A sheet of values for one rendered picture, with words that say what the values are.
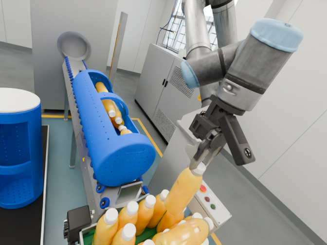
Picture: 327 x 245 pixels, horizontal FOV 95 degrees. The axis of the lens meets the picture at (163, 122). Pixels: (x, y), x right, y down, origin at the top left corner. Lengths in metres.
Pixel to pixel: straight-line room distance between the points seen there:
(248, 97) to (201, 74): 0.16
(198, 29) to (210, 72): 0.21
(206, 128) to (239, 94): 0.11
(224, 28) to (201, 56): 0.55
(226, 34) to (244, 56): 0.68
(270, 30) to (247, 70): 0.07
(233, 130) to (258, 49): 0.16
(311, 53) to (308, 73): 0.27
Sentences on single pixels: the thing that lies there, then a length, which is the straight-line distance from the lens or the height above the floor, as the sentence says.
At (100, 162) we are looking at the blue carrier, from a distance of 0.65.
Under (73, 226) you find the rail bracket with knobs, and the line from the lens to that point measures 0.68.
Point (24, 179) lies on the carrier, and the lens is 1.89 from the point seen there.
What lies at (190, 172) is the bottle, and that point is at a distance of 0.47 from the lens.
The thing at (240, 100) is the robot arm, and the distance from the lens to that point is 0.35.
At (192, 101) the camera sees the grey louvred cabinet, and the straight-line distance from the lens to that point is 2.32.
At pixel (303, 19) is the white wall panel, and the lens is 3.39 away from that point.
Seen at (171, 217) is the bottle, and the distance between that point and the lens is 0.70.
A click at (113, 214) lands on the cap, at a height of 1.11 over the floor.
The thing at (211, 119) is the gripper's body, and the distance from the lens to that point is 0.41.
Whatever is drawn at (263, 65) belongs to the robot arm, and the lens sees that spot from 0.35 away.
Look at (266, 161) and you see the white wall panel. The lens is 3.19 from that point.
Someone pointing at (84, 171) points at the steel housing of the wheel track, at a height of 0.86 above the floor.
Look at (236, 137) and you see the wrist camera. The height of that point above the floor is 1.50.
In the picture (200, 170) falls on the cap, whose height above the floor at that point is 1.36.
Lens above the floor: 1.62
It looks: 27 degrees down
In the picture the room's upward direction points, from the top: 23 degrees clockwise
